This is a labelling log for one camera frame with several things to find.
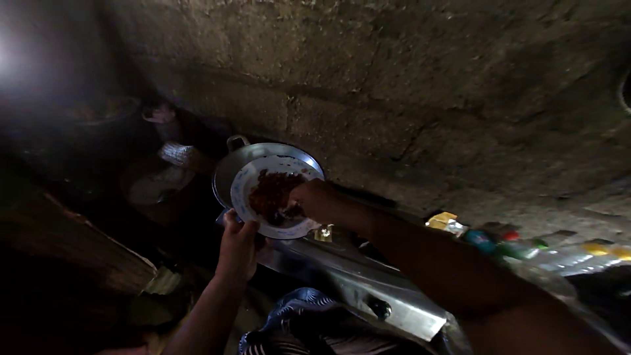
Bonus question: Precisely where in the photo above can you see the person's right hand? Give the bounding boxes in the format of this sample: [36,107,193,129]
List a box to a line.
[287,178,369,232]

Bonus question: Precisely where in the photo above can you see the person's left hand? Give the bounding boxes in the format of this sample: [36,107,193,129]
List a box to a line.
[216,208,268,284]

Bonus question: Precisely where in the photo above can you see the white plate with blue print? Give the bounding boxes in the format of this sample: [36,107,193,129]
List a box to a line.
[231,156,325,240]

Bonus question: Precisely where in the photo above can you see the person's left forearm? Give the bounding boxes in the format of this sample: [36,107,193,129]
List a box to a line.
[162,274,247,355]

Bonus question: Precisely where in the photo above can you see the person's right forearm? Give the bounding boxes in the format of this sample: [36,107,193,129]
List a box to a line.
[364,200,622,355]

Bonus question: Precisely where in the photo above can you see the dark red food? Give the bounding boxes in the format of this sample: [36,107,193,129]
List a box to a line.
[248,170,307,226]

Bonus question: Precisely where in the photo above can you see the silver metal pot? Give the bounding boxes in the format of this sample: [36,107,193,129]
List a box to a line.
[212,134,326,211]

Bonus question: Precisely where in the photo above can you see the silver patterned object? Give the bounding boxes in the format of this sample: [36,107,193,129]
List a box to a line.
[159,142,195,168]

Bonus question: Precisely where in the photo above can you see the round basin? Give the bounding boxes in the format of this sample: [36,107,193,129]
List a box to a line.
[122,156,197,207]

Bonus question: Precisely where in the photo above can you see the person's body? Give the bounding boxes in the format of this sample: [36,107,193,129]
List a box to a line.
[239,287,434,355]

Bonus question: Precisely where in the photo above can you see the yellow and white packet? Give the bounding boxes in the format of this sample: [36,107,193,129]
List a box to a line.
[425,211,467,237]

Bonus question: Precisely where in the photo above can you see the silver metal gas stove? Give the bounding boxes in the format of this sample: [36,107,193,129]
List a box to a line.
[256,224,450,343]

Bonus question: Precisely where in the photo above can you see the brown wooden board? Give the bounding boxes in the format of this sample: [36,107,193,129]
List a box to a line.
[0,191,158,296]

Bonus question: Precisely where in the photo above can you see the teal bottle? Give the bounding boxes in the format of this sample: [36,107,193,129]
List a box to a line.
[464,229,497,255]

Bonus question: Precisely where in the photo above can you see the bottle with red cap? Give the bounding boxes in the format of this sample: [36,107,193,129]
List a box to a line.
[496,231,527,260]

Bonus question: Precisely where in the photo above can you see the bottle with green cap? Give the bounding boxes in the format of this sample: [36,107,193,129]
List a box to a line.
[523,239,550,260]

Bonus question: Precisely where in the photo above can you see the clear bottle with yellow cap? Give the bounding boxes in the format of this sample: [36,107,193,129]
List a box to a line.
[540,241,611,276]
[582,246,631,275]

